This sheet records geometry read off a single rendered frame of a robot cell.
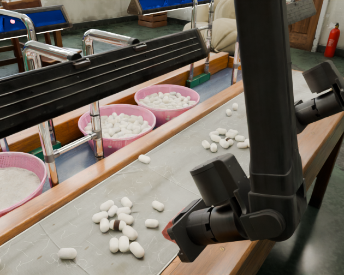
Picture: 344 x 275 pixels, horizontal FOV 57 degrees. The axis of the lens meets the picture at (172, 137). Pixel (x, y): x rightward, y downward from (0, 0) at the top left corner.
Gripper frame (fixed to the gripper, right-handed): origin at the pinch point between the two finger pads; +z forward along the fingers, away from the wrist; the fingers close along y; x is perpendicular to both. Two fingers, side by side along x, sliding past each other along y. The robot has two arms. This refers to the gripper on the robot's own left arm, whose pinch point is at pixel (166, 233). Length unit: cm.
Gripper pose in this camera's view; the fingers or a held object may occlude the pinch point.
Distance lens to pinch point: 62.7
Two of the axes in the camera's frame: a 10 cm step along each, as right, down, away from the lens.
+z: -6.1, 3.3, 7.2
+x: 5.0, 8.6, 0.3
